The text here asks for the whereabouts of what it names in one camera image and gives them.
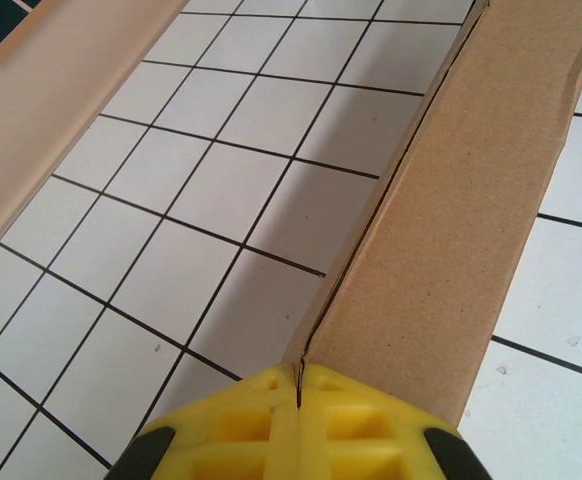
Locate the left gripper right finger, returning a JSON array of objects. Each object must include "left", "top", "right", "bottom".
[{"left": 298, "top": 363, "right": 487, "bottom": 480}]

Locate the brown cardboard box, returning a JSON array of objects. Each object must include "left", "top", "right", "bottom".
[{"left": 280, "top": 0, "right": 582, "bottom": 432}]

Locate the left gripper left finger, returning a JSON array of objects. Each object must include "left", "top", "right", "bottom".
[{"left": 113, "top": 363, "right": 302, "bottom": 480}]

